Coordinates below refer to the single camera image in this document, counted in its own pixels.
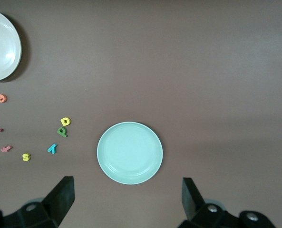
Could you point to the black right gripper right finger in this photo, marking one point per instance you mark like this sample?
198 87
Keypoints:
197 209

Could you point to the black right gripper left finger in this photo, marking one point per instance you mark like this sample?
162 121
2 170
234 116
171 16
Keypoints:
57 204

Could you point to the teal letter y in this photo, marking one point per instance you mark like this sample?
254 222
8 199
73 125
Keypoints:
52 148

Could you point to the green letter p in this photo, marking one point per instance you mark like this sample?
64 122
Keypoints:
62 131

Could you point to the yellow letter a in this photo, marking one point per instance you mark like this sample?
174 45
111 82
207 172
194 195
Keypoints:
65 121

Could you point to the yellow letter s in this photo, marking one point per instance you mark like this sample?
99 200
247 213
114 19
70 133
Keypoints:
26 156

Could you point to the pink letter f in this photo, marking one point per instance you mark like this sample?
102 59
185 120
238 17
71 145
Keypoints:
6 149

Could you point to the light green plate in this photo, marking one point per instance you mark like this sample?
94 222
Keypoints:
129 153

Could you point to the orange letter e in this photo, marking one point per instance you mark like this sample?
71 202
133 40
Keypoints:
1 98

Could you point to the brown table cover sheet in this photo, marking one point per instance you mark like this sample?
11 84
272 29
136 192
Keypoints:
178 71

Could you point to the beige plate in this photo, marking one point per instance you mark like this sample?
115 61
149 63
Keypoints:
0 45

